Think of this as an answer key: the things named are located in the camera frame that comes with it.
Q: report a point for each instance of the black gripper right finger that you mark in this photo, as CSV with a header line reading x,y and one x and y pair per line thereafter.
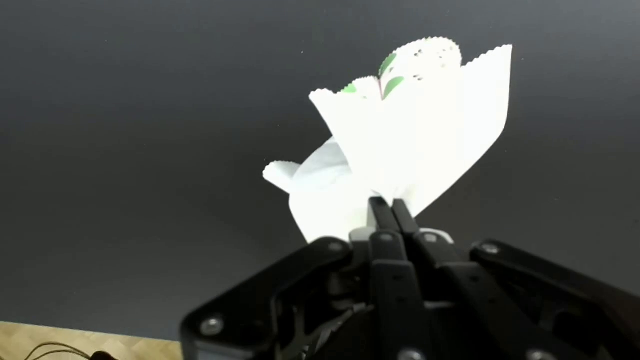
x,y
467,286

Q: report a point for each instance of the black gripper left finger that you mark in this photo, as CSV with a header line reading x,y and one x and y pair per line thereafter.
x,y
387,267

